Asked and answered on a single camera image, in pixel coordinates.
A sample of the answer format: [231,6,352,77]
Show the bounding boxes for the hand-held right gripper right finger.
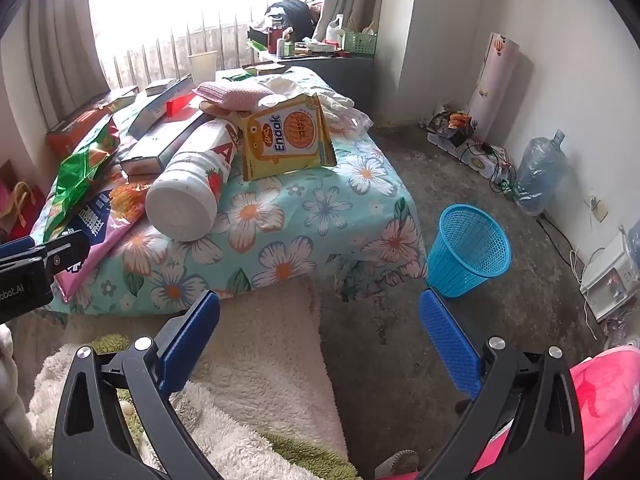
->
[417,289,586,480]

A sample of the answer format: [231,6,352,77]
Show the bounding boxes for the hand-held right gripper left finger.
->
[51,290,223,480]

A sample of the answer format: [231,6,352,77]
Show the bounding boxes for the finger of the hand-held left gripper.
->
[45,245,91,277]
[0,230,93,261]

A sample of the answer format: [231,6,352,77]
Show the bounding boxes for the green snack bag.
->
[42,114,122,244]

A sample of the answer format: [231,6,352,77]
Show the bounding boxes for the blue plastic wastebasket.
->
[426,204,512,300]

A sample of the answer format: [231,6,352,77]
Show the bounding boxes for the clear red flower plastic bag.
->
[325,105,374,134]

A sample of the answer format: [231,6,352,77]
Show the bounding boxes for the blue and pink snack bag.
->
[52,180,152,304]

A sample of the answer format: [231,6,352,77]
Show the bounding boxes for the red gift bag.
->
[0,160,47,242]

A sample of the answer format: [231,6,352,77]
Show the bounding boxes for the white fluffy blanket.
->
[27,277,352,480]

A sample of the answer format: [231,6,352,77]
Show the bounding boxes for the orange cardboard box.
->
[46,91,137,159]

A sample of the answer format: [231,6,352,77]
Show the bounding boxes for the large white plastic bottle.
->
[145,120,242,242]

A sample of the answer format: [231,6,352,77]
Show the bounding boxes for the long white box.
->
[120,109,222,177]

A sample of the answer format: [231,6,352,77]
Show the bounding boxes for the floral quilt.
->
[30,67,429,317]

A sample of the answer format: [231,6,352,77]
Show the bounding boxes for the white appliance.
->
[580,237,640,322]

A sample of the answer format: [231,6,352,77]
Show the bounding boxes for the pink plush cloth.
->
[570,345,640,480]

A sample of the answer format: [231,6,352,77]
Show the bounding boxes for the white and blue box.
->
[127,77,197,139]

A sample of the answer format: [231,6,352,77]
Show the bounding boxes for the small red box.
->
[167,95,202,119]

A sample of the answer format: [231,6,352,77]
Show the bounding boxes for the white power strip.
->
[427,130,512,182]

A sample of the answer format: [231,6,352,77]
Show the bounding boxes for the clear water jug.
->
[514,130,569,217]

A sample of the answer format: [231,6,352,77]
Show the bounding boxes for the yellow biscuit packet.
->
[241,92,339,183]

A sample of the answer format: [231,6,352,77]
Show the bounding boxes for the pink towel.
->
[192,80,272,112]

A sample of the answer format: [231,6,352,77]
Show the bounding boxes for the white cloth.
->
[255,74,359,112]

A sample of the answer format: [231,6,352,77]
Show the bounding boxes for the printed paper roll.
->
[467,32,521,142]

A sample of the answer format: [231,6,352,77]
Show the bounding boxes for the grey side table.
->
[277,54,377,77]

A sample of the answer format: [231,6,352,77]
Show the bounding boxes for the red bottle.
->
[269,17,286,56]

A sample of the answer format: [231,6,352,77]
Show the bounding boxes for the green plastic basket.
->
[342,30,377,56]

